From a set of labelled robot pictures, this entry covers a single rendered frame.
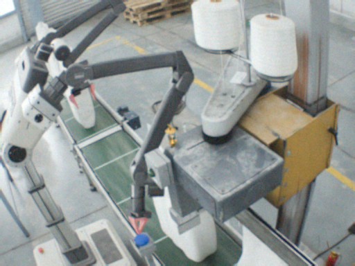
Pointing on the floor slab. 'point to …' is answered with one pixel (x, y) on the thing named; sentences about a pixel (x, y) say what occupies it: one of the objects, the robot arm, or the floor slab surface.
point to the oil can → (332, 258)
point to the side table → (11, 199)
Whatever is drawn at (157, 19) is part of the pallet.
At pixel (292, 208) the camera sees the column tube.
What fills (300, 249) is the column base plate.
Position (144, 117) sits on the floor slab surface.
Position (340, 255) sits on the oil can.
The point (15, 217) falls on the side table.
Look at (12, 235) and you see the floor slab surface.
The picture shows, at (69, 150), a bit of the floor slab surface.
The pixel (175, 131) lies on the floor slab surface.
